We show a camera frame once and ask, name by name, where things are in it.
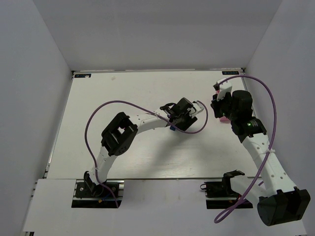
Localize right blue table label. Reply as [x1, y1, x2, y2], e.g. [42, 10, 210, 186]
[222, 71, 239, 76]

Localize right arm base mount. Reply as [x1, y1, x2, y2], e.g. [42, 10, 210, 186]
[200, 181, 241, 209]

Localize left blue table label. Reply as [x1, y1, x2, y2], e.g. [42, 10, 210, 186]
[74, 74, 91, 78]

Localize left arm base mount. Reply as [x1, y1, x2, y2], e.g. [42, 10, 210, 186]
[71, 180, 124, 209]

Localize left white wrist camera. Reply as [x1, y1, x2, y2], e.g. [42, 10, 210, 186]
[189, 100, 204, 118]

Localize blue table label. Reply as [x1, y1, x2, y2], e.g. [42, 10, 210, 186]
[74, 74, 91, 78]
[222, 71, 239, 76]

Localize aluminium table edge rail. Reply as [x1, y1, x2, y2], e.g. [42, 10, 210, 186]
[240, 68, 248, 91]

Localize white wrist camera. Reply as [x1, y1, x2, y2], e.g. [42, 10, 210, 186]
[189, 100, 204, 118]
[213, 78, 232, 101]

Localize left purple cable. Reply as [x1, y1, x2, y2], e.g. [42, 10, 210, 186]
[85, 99, 209, 207]

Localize pink plastic box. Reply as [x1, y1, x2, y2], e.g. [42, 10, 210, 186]
[219, 117, 230, 123]

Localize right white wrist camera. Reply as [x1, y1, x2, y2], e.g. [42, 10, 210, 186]
[213, 78, 232, 101]

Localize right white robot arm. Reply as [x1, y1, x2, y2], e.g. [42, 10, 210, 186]
[211, 90, 311, 226]

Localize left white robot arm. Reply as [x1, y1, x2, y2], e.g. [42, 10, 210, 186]
[84, 98, 204, 197]

